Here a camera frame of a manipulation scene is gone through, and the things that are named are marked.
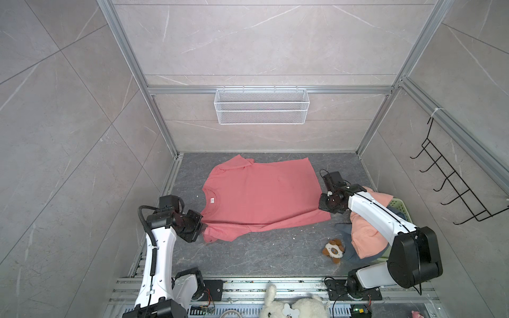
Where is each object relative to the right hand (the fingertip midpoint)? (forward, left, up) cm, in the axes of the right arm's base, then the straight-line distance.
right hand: (324, 204), depth 88 cm
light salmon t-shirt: (-17, -13, 0) cm, 21 cm away
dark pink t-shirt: (+11, +38, -9) cm, 41 cm away
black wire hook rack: (-18, -36, +25) cm, 48 cm away
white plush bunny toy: (-38, +13, +2) cm, 41 cm away
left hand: (-9, +51, +7) cm, 52 cm away
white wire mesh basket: (+46, +27, +22) cm, 57 cm away
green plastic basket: (+1, -36, -3) cm, 36 cm away
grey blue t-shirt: (-20, -7, -6) cm, 22 cm away
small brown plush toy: (-18, -1, -6) cm, 19 cm away
